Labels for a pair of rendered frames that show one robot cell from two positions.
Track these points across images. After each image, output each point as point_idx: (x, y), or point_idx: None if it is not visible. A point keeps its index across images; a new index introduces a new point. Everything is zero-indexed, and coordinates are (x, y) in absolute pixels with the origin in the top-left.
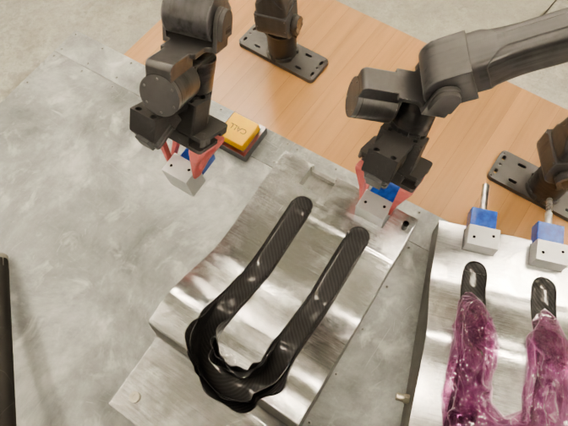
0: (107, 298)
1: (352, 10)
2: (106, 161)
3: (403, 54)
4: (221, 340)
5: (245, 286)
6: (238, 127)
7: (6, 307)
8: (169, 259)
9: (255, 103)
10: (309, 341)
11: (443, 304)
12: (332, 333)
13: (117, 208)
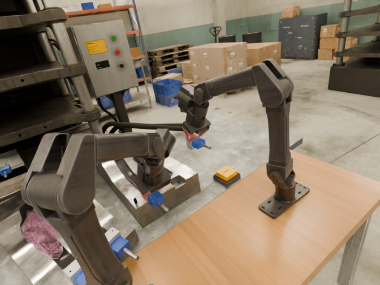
0: (176, 148)
1: (333, 244)
2: (228, 146)
3: (279, 268)
4: None
5: None
6: (227, 171)
7: (180, 128)
8: (181, 159)
9: (247, 185)
10: (116, 166)
11: (98, 212)
12: (116, 175)
13: (207, 149)
